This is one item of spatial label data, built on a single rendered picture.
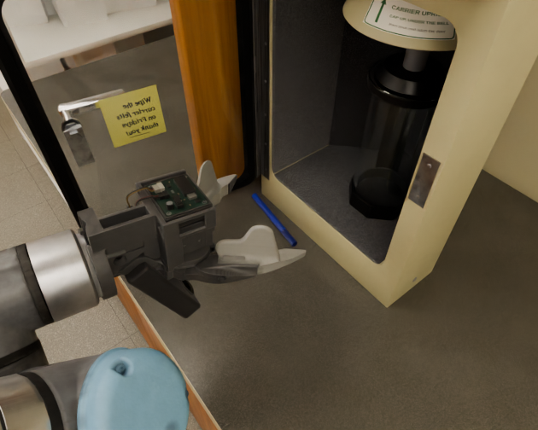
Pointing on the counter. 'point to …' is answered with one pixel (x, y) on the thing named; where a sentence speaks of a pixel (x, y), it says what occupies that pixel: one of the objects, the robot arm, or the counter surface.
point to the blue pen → (274, 220)
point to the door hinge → (261, 27)
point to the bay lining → (320, 78)
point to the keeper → (423, 180)
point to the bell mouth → (400, 25)
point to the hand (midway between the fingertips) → (268, 215)
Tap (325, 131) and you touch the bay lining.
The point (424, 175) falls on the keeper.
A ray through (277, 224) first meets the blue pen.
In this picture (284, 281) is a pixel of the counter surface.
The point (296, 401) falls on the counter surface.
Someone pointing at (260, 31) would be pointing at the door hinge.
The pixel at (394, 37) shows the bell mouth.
